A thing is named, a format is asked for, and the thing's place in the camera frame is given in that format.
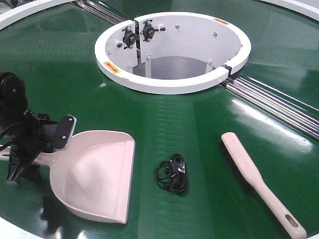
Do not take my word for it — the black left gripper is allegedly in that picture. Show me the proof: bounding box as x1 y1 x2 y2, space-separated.
0 110 58 186

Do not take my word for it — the beige plastic dustpan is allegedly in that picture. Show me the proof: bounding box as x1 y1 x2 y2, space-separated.
0 129 136 225

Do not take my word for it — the black cable bundle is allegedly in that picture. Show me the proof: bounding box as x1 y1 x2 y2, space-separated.
154 153 187 194

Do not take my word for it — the beige hand broom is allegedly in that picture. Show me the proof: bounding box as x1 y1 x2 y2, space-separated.
221 132 307 239

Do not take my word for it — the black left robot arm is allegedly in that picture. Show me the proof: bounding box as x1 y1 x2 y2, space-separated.
0 72 58 185

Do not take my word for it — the green conveyor belt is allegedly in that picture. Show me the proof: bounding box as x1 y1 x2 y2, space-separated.
0 3 319 239

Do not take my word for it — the white outer conveyor rim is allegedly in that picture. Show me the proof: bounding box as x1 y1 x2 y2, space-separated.
265 0 319 19

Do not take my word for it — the white outer rim left segment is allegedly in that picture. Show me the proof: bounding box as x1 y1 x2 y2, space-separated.
0 0 72 30

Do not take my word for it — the left black bearing block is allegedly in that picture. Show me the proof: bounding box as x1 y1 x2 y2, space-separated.
123 26 137 49

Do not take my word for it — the black bearing block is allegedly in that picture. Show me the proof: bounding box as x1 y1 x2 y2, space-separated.
142 20 165 42
123 26 137 49

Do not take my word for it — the chrome roller strip left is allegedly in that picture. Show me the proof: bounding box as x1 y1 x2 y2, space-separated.
73 0 126 25

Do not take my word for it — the chrome roller strip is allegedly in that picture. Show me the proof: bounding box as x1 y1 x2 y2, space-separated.
220 78 319 140
73 0 126 25

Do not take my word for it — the right black bearing block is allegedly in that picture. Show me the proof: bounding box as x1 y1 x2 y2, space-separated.
142 20 165 42

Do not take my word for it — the chrome roller strip right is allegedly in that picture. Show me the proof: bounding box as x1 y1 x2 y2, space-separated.
220 78 319 140

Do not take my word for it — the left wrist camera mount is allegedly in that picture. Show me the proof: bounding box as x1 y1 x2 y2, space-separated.
52 115 77 150

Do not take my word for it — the white inner conveyor ring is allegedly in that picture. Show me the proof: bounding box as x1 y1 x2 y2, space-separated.
94 11 252 95

